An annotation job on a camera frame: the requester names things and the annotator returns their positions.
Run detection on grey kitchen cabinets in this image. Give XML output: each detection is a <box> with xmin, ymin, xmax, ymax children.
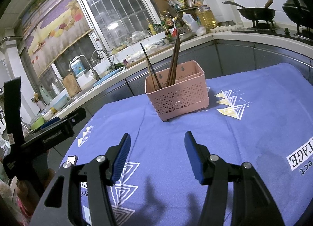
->
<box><xmin>81</xmin><ymin>39</ymin><xmax>313</xmax><ymax>116</ymax></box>

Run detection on tall steel faucet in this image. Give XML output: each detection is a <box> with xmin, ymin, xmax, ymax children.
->
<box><xmin>68</xmin><ymin>55</ymin><xmax>101</xmax><ymax>81</ymax></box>

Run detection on large cooking oil bottle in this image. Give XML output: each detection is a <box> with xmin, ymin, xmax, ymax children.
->
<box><xmin>196</xmin><ymin>6</ymin><xmax>218</xmax><ymax>33</ymax></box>

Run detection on black wok with lid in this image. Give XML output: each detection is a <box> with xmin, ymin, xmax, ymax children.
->
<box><xmin>282</xmin><ymin>0</ymin><xmax>313</xmax><ymax>25</ymax></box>

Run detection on black burner grate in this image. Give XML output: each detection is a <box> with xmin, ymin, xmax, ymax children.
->
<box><xmin>296</xmin><ymin>22</ymin><xmax>313</xmax><ymax>35</ymax></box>
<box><xmin>252</xmin><ymin>19</ymin><xmax>275</xmax><ymax>30</ymax></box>

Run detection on blue and white filter box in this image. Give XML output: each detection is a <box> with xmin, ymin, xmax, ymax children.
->
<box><xmin>72</xmin><ymin>61</ymin><xmax>86</xmax><ymax>79</ymax></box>

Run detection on fruit wall poster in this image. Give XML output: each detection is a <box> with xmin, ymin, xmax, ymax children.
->
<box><xmin>21</xmin><ymin>0</ymin><xmax>92</xmax><ymax>77</ymax></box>

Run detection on white kitchen countertop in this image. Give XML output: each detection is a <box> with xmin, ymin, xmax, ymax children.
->
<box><xmin>46</xmin><ymin>29</ymin><xmax>313</xmax><ymax>124</ymax></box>

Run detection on pile of food packets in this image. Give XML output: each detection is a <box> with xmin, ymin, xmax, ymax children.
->
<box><xmin>164</xmin><ymin>0</ymin><xmax>204</xmax><ymax>12</ymax></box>

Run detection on blue kitchen sink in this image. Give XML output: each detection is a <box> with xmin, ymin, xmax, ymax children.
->
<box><xmin>93</xmin><ymin>67</ymin><xmax>124</xmax><ymax>87</ymax></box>

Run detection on curved steel faucet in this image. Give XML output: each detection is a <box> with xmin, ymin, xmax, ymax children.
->
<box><xmin>91</xmin><ymin>49</ymin><xmax>114</xmax><ymax>69</ymax></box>

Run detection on row of condiment bottles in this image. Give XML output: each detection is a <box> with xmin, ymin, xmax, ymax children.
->
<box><xmin>147</xmin><ymin>9</ymin><xmax>183</xmax><ymax>37</ymax></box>

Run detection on pink perforated plastic basket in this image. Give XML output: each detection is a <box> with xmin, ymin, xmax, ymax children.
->
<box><xmin>145</xmin><ymin>60</ymin><xmax>209</xmax><ymax>122</ymax></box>

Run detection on black wok with handle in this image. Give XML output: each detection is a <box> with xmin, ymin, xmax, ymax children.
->
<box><xmin>238</xmin><ymin>0</ymin><xmax>277</xmax><ymax>21</ymax></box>

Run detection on blue printed tablecloth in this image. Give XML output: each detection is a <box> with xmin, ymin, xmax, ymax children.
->
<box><xmin>59</xmin><ymin>63</ymin><xmax>313</xmax><ymax>226</ymax></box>

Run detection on barred kitchen window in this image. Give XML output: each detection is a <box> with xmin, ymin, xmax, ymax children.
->
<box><xmin>73</xmin><ymin>0</ymin><xmax>157</xmax><ymax>53</ymax></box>

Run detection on black gas stove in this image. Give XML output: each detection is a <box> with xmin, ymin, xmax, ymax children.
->
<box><xmin>231</xmin><ymin>27</ymin><xmax>313</xmax><ymax>38</ymax></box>

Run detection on green plastic bottle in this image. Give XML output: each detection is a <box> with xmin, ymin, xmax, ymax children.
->
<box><xmin>40</xmin><ymin>87</ymin><xmax>52</xmax><ymax>105</ymax></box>

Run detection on wooden cutting board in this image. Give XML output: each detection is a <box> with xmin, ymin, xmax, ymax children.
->
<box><xmin>62</xmin><ymin>73</ymin><xmax>81</xmax><ymax>97</ymax></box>

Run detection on bundle of wooden chopsticks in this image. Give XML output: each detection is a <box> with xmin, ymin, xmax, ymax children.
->
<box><xmin>140</xmin><ymin>29</ymin><xmax>181</xmax><ymax>90</ymax></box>

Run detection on white plastic jug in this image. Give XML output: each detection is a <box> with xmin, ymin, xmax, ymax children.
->
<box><xmin>182</xmin><ymin>12</ymin><xmax>198</xmax><ymax>31</ymax></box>

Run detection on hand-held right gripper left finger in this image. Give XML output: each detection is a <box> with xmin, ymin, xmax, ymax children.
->
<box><xmin>29</xmin><ymin>133</ymin><xmax>131</xmax><ymax>226</ymax></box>

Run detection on pale blue plastic basin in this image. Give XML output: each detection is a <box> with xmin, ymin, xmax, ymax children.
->
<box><xmin>50</xmin><ymin>95</ymin><xmax>70</xmax><ymax>110</ymax></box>

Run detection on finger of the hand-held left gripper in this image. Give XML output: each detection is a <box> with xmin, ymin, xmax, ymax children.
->
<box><xmin>40</xmin><ymin>107</ymin><xmax>86</xmax><ymax>130</ymax></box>

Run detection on white egg tray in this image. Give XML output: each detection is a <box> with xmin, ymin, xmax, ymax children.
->
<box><xmin>210</xmin><ymin>24</ymin><xmax>237</xmax><ymax>34</ymax></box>

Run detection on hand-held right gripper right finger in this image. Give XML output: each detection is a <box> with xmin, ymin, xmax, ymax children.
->
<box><xmin>184</xmin><ymin>131</ymin><xmax>286</xmax><ymax>226</ymax></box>

